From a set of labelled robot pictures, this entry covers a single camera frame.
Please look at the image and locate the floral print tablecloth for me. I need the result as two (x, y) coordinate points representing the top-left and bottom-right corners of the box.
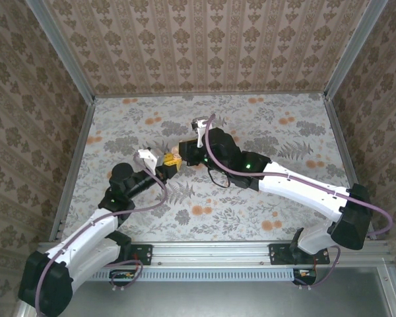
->
(71, 94), (367, 242)

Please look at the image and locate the small black control board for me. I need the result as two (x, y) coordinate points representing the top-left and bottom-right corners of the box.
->
(109, 269), (137, 282)
(292, 267), (318, 285)

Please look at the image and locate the grey steel plate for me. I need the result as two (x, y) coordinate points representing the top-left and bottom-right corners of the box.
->
(16, 267), (396, 317)

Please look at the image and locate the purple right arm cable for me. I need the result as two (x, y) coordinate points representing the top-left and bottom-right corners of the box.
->
(197, 114), (394, 290)

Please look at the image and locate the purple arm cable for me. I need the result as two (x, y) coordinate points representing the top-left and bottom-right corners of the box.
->
(197, 114), (394, 290)
(34, 155), (169, 313)

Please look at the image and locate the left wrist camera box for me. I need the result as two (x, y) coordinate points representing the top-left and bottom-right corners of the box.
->
(137, 147), (166, 171)

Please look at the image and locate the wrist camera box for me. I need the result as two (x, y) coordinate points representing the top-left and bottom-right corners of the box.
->
(137, 147), (166, 171)
(190, 117), (215, 149)

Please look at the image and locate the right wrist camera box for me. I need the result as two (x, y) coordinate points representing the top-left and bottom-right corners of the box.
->
(190, 117), (215, 149)

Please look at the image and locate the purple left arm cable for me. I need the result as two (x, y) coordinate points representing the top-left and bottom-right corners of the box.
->
(34, 155), (169, 313)

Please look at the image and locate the thin black right gripper cable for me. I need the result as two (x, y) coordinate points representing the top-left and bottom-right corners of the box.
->
(207, 160), (232, 190)

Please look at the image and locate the aluminium frame side rail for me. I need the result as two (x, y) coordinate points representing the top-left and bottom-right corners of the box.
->
(48, 98), (98, 244)
(322, 94), (379, 240)

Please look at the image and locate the aluminium frame back rail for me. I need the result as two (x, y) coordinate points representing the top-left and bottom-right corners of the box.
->
(94, 90), (327, 99)

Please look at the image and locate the grey slotted cable duct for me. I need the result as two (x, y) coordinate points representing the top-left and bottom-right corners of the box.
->
(85, 267), (298, 282)

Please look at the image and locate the aluminium frame post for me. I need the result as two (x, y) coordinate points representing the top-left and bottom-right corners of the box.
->
(323, 0), (389, 100)
(25, 0), (97, 104)

